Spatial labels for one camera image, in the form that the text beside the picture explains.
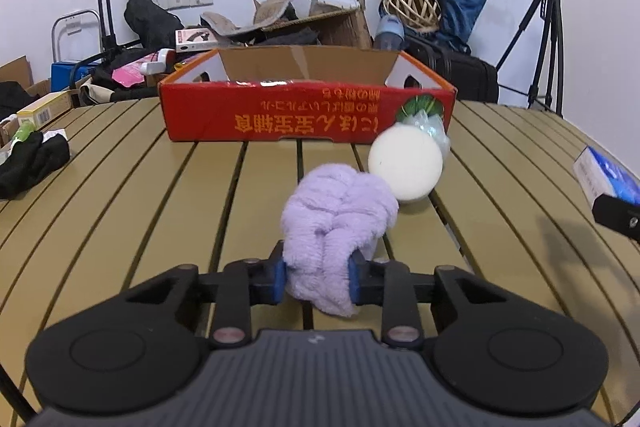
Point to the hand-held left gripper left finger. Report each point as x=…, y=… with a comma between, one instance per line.
x=278, y=279

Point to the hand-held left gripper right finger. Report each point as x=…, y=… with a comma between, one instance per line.
x=356, y=281

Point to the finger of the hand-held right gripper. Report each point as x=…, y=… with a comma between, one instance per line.
x=617, y=217

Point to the blue white carton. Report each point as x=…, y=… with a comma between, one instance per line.
x=607, y=174

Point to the lavender fluffy cloth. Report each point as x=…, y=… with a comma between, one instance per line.
x=335, y=212

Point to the white foam ball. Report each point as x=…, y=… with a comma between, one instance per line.
x=405, y=164

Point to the tan slatted folding table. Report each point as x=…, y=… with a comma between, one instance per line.
x=150, y=207

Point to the red cardboard box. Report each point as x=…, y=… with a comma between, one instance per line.
x=280, y=117

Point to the black tripod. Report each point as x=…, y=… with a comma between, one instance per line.
x=547, y=37

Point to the black suitcase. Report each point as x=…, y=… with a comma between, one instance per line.
x=460, y=77

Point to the blue water bottle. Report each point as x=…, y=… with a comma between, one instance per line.
x=389, y=32

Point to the open torn cardboard box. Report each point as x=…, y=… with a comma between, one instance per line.
x=340, y=29

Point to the pink package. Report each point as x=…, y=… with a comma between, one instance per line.
x=132, y=72

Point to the small white red box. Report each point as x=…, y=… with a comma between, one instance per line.
x=196, y=39

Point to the blue cloth bag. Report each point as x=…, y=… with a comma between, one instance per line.
x=465, y=2

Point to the black cloth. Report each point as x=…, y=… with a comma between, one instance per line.
x=30, y=162

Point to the white plastic container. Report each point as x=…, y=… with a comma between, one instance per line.
x=332, y=2

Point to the wicker ball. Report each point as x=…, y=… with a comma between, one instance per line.
x=411, y=4

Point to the black soft bag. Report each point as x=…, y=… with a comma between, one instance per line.
x=150, y=19

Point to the yellow green carton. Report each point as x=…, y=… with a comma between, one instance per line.
x=42, y=109

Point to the blue plastic box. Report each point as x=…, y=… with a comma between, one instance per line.
x=70, y=74

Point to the black clothes pile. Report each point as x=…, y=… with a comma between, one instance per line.
x=12, y=99

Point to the brown cardboard box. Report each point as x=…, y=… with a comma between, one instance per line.
x=20, y=69

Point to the white metal frame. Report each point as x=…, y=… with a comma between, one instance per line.
x=70, y=19

